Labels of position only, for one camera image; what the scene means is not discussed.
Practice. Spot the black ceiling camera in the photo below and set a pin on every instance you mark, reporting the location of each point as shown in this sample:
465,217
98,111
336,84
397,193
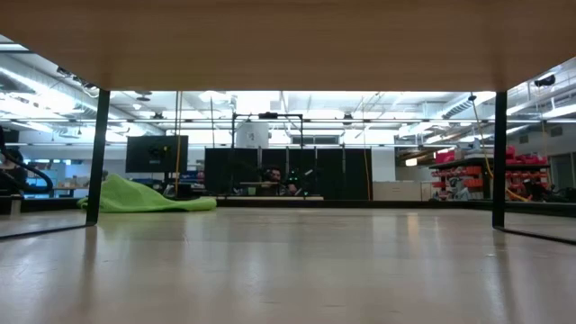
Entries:
544,81

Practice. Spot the green microfiber cloth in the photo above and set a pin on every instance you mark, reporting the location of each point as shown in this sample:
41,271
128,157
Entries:
144,198

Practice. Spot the white cylindrical tank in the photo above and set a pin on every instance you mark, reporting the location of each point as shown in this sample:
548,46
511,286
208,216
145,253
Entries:
252,135

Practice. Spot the black table edge rail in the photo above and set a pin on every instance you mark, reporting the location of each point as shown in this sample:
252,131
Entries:
360,204

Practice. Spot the person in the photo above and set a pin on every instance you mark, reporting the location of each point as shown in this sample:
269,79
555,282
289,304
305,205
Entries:
272,175

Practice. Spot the black computer monitor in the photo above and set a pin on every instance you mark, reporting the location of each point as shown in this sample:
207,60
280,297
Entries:
155,155

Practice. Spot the storage rack with red bins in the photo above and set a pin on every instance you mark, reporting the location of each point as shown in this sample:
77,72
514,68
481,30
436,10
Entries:
522,159

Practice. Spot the black metal frame rig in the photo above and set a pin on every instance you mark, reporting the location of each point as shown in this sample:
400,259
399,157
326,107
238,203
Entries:
267,115

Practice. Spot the black partition panels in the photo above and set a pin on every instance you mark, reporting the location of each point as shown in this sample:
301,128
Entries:
342,175

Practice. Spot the beige low cabinet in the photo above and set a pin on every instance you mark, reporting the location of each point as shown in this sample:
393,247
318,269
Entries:
396,191

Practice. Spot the wooden shelf with black legs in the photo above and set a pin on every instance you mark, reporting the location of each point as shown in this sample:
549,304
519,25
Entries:
288,45

